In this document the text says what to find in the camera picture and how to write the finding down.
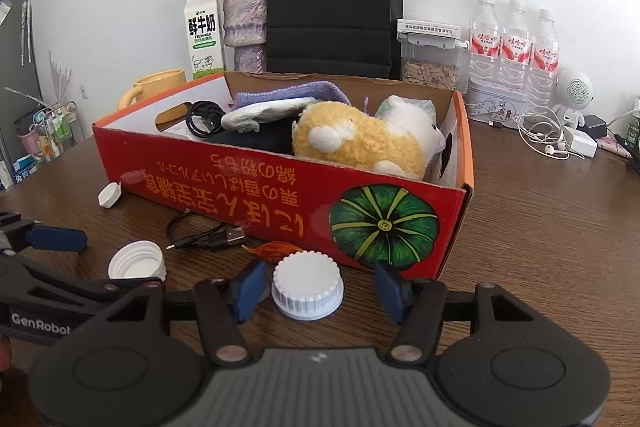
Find red orange cardboard box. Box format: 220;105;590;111
93;72;474;280

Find black power adapter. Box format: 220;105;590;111
582;115;608;140

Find middle water bottle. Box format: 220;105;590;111
499;0;533;93

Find right water bottle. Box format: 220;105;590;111
526;9;560;106

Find wire rack with items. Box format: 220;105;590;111
4;87;85;162

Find coiled black cable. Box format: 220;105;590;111
185;100;228;140

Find white wired earphones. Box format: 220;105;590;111
514;105;586;161

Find white green milk carton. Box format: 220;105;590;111
184;0;226;79

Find dark grey refrigerator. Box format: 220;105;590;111
0;0;42;179

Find clear seed storage container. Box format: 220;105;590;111
398;34;468;90

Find short black USB cable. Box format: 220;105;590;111
165;209;248;253

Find person's left hand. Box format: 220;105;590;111
0;337;12;373

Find large white ribbed cap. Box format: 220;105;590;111
271;251;344;322

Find yellow ceramic mug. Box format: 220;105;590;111
118;69;186;109

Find orange dried leaf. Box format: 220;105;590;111
242;241;300;265

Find black paper shopping bag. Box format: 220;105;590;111
266;0;404;79

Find left water bottle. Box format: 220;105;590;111
469;0;501;83

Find pink flat item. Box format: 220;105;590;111
597;136;631;158

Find white bottle cap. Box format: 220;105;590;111
107;241;167;281

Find yellow white plush toy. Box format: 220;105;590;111
292;102;446;180

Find white charger block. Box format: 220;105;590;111
564;127;598;158

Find blue knit cloth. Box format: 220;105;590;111
233;80;350;109

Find purple textured vase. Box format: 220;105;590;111
222;0;267;74

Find white fabric glove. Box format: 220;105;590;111
220;96;317;132

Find water bottle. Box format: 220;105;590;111
526;9;560;106
499;0;533;93
469;0;501;83

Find white round robot toy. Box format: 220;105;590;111
552;68;593;129

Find flat white red box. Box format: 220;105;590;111
397;18;461;40

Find small white device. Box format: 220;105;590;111
98;182;122;209

